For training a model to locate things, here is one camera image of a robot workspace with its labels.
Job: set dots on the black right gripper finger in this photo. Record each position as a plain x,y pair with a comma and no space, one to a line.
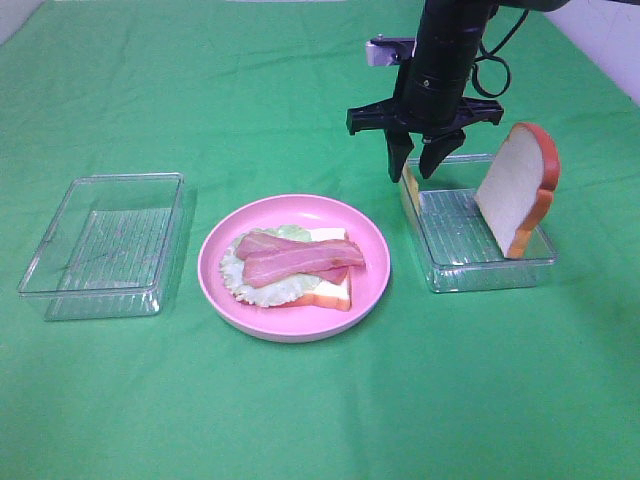
436,149
399,146

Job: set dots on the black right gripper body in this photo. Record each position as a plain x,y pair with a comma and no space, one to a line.
430,115

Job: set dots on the yellow cheese slice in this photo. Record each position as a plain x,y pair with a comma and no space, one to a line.
411,185

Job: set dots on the bread slice from box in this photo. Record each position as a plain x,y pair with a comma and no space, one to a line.
328,294

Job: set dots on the bacon strip from box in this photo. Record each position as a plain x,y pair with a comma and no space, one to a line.
265,267
262,242

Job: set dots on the green lettuce leaf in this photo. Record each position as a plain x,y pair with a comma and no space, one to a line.
283,291

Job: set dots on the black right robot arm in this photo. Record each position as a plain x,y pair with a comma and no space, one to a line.
447,42

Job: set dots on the bread slice in right box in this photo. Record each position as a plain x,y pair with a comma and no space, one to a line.
518,189

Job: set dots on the clear right plastic box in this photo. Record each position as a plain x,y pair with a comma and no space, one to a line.
456,248

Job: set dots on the clear plastic box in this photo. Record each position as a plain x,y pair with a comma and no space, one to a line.
110,250
456,248

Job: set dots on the green tablecloth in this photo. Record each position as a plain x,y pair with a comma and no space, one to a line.
248,100

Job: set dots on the pink round plate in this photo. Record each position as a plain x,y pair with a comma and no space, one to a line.
297,323

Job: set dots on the clear left plastic box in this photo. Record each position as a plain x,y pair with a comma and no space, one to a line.
110,250

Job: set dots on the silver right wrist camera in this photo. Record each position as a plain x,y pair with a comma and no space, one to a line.
389,51

